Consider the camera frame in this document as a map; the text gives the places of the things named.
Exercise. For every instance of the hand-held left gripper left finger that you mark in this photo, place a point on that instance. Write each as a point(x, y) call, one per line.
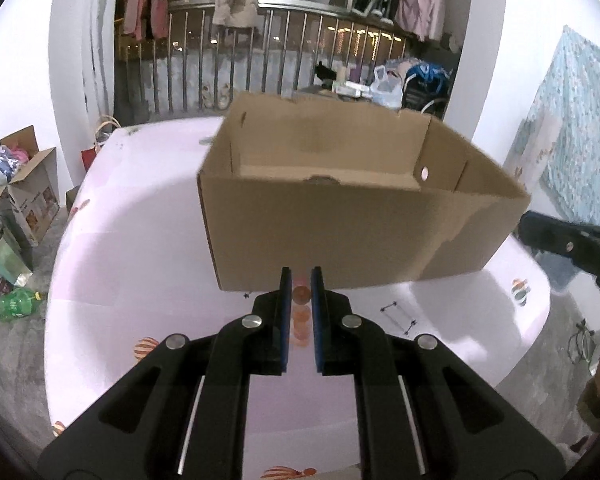
point(284, 320)

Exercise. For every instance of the flat white box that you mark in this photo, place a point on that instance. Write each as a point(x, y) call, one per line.
point(352, 87)

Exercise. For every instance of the hanging light pink garment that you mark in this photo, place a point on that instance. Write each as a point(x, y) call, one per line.
point(420, 5)

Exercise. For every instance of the woven basket bag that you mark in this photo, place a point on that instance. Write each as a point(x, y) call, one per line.
point(106, 132)

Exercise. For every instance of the wheelchair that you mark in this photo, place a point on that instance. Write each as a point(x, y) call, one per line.
point(427, 100)

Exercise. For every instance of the green plastic bottle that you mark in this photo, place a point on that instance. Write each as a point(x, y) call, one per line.
point(15, 305)

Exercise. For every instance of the white plastic bag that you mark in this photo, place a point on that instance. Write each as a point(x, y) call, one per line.
point(386, 91)

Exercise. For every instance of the blue bag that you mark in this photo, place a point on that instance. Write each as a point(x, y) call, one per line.
point(432, 72)

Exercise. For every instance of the pile of clothes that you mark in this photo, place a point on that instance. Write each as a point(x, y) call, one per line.
point(0, 167)

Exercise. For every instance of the white shoe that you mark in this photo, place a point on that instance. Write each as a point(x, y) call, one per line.
point(207, 97)
point(223, 97)

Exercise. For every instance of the green paper bag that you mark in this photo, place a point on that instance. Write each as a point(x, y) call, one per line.
point(7, 265)

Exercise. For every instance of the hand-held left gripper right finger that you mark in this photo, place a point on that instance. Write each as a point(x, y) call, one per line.
point(319, 320)

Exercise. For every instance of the hanging pink coat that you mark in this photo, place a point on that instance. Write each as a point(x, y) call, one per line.
point(150, 0)

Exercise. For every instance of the grey cabinet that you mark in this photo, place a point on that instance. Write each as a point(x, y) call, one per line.
point(310, 94)

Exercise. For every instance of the red paper bag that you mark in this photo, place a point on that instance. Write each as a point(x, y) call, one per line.
point(89, 159)

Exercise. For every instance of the purple box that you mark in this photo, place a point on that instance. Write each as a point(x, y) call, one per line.
point(357, 73)

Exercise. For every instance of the metal balcony railing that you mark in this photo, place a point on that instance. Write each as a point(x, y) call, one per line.
point(305, 7)

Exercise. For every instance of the black object on cabinet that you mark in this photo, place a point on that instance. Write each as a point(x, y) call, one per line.
point(325, 74)

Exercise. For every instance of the teal patterned cloth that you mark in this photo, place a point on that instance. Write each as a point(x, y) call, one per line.
point(585, 120)

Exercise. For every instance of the white curtain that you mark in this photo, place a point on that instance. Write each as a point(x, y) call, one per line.
point(97, 60)

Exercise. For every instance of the printed open cardboard box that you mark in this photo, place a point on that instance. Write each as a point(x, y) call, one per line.
point(35, 195)

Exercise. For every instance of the small brown cardboard box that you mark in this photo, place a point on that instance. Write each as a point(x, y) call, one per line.
point(72, 197)

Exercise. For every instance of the beige cup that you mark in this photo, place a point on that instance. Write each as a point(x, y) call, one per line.
point(340, 75)

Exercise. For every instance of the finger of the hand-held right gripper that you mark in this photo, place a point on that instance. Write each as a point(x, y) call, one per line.
point(570, 240)

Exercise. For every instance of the black barbell pins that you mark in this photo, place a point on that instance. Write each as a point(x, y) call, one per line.
point(401, 321)

